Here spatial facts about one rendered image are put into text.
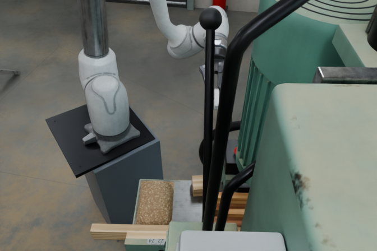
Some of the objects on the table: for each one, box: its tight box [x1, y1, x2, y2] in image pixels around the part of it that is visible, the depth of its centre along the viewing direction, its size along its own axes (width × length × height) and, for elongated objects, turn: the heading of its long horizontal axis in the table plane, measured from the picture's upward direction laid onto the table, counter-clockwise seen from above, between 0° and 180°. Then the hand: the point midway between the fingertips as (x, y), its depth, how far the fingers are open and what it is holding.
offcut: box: [192, 175, 203, 197], centre depth 87 cm, size 4×4×3 cm
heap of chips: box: [135, 180, 174, 225], centre depth 83 cm, size 9×14×4 cm, turn 179°
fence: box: [125, 238, 165, 251], centre depth 73 cm, size 60×2×6 cm, turn 89°
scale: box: [147, 239, 166, 245], centre depth 71 cm, size 50×1×1 cm, turn 89°
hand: (216, 99), depth 115 cm, fingers closed
